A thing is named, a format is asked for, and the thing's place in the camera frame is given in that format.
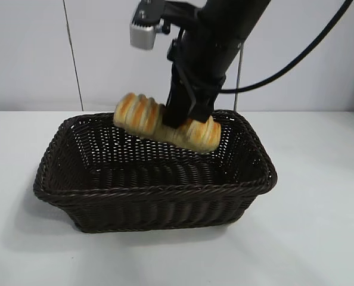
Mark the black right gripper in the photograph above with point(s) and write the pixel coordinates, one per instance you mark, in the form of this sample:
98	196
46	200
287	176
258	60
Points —
201	59

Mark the long striped bread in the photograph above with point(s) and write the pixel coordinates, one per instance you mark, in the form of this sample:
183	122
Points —
135	116

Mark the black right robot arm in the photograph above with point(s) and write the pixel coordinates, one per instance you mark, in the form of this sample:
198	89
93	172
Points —
233	18

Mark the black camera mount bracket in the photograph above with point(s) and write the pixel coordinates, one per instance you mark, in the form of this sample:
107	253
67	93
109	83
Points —
181	12

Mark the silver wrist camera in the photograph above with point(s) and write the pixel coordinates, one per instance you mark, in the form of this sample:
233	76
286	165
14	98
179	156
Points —
142	32

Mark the dark brown woven basket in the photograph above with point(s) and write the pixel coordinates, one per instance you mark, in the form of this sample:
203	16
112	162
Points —
153	205

